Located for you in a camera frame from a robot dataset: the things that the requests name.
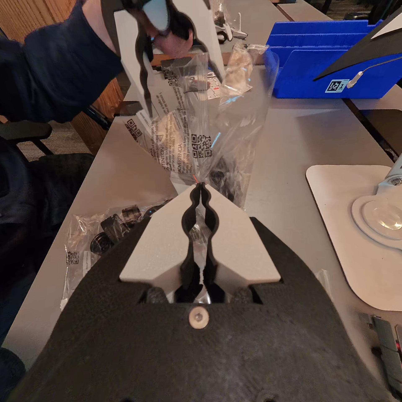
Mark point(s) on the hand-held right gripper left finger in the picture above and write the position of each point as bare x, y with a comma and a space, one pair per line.
150, 251

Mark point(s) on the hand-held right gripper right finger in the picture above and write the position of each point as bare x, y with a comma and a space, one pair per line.
248, 251

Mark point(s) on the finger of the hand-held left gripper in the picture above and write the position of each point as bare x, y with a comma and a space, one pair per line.
201, 22
128, 47

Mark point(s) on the clear bag of black tyres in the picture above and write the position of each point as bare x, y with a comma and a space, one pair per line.
106, 226

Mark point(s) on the printed clear bag of parts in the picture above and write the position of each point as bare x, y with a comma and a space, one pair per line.
232, 132

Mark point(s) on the person's left forearm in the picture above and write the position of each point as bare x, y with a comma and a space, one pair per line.
47, 72

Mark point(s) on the small black lego assembly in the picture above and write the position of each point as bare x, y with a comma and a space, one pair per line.
386, 351

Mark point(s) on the person's left hand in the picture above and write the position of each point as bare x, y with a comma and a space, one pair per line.
169, 44

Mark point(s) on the black table clamp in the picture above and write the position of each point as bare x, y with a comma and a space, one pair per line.
130, 108

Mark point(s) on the small black red box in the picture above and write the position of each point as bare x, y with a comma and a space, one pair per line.
194, 84

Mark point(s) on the white book stand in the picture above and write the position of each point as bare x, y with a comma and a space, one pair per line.
339, 219

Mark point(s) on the blue storage bin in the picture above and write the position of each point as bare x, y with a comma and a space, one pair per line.
301, 78

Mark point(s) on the person's legs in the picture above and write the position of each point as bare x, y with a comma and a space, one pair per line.
40, 204

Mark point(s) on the black chair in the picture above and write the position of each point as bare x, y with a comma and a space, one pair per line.
25, 130

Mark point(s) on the black display board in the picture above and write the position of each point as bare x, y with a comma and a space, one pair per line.
361, 53

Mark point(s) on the white printed instruction sheet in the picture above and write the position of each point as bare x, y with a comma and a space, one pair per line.
389, 26

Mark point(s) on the white plastic bracket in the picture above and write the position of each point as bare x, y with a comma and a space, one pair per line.
234, 28

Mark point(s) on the wooden post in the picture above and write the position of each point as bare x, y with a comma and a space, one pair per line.
31, 18

